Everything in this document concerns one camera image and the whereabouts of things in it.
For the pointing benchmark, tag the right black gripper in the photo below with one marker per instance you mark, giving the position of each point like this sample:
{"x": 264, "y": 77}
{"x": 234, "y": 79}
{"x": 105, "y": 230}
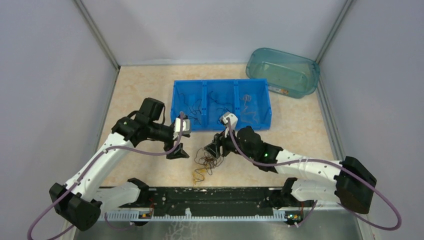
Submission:
{"x": 223, "y": 138}

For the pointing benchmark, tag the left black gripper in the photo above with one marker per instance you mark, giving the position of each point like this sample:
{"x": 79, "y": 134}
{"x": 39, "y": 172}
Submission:
{"x": 178, "y": 152}

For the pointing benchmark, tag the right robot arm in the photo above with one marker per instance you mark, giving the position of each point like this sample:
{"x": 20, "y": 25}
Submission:
{"x": 346, "y": 182}

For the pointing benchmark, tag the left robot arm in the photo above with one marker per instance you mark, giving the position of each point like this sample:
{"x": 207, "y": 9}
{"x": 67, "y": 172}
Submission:
{"x": 81, "y": 202}

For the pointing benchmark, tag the blue divided plastic bin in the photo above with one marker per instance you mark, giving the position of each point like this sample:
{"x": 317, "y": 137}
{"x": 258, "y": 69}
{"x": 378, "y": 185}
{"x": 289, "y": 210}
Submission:
{"x": 205, "y": 101}

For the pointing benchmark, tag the teal translucent plastic tub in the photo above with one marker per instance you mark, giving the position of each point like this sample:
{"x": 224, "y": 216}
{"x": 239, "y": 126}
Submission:
{"x": 286, "y": 73}

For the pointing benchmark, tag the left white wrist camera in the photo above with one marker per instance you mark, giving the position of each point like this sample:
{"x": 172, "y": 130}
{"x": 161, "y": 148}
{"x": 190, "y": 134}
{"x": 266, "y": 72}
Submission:
{"x": 182, "y": 126}

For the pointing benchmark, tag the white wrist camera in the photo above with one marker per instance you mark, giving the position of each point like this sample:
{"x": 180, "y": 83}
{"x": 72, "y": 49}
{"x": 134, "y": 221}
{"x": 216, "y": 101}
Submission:
{"x": 182, "y": 126}
{"x": 228, "y": 120}

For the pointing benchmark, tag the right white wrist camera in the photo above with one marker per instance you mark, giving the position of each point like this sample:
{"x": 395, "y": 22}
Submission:
{"x": 228, "y": 120}

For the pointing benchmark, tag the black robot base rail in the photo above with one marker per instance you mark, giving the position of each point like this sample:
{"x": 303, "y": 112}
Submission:
{"x": 216, "y": 201}

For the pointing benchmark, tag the grey slotted cable duct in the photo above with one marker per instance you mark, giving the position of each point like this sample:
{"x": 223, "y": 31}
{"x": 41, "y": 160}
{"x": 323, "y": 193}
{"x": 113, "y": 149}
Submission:
{"x": 288, "y": 217}

